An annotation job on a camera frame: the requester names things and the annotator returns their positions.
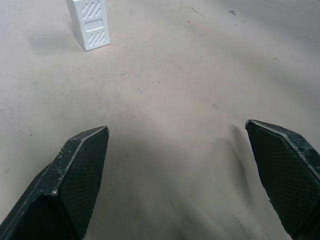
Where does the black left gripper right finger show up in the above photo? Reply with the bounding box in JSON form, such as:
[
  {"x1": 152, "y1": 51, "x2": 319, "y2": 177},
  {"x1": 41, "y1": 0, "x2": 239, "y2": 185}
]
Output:
[{"x1": 244, "y1": 119, "x2": 320, "y2": 240}]

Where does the white plastic block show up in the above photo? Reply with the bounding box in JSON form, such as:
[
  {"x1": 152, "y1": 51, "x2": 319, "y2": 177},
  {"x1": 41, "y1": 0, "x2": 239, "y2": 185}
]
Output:
[{"x1": 65, "y1": 0, "x2": 111, "y2": 52}]

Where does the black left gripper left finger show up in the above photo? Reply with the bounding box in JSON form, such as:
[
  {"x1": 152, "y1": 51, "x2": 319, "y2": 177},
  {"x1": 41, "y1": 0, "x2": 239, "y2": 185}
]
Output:
[{"x1": 0, "y1": 125, "x2": 111, "y2": 240}]

